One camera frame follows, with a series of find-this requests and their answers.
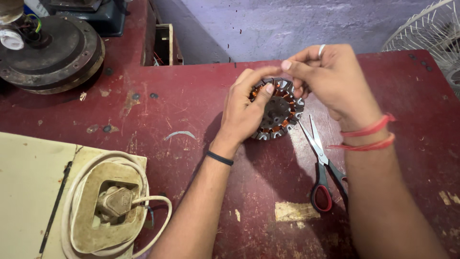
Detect dark ceiling fan motor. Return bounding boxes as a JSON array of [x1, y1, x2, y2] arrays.
[[0, 14, 106, 95]]

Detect dark green machine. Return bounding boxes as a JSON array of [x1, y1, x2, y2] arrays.
[[43, 0, 130, 37]]

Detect black and red scissors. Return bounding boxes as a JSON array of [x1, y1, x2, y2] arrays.
[[299, 115, 349, 213]]

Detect wooden box frame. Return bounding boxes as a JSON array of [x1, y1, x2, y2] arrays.
[[142, 23, 184, 67]]

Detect cream appliance with cord wrap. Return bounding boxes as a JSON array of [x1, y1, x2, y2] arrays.
[[0, 132, 149, 259]]

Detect red thread wristband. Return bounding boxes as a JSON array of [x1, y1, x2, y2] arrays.
[[327, 113, 397, 152]]

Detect cream power cord with plug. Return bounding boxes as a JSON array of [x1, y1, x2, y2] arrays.
[[61, 151, 173, 259]]

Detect fan stator with copper windings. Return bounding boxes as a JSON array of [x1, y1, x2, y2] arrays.
[[249, 77, 305, 141]]

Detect white wire fan guard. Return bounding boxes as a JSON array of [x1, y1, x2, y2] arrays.
[[381, 0, 460, 98]]

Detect person's right hand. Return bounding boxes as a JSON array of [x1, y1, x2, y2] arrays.
[[280, 44, 382, 122]]

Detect white insulation paper strip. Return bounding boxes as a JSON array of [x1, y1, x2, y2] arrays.
[[165, 130, 196, 141]]

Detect person's left hand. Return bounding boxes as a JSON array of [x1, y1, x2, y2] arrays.
[[218, 66, 283, 144]]

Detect black wrist band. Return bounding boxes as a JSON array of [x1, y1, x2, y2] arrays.
[[206, 150, 234, 167]]

